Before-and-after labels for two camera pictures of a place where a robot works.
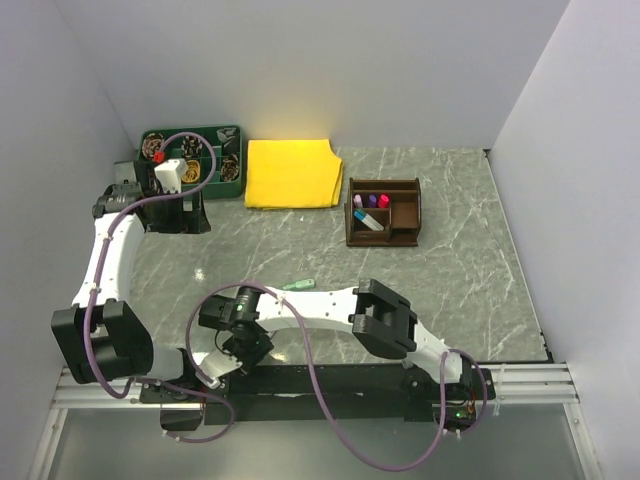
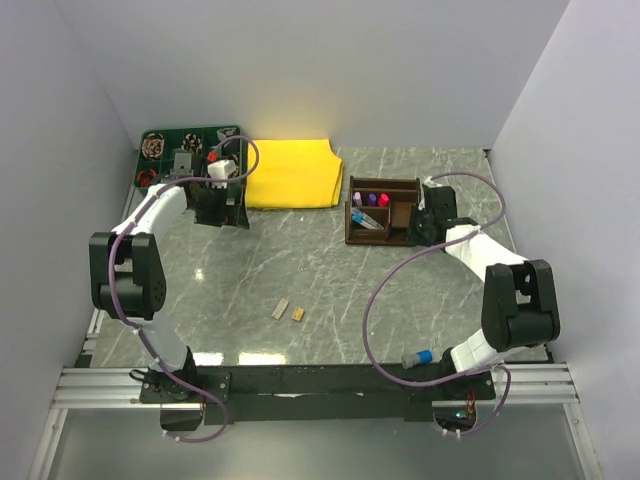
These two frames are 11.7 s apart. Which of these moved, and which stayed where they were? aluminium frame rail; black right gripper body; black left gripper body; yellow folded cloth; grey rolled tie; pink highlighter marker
Moved: black left gripper body; black right gripper body
Stayed: grey rolled tie; pink highlighter marker; yellow folded cloth; aluminium frame rail
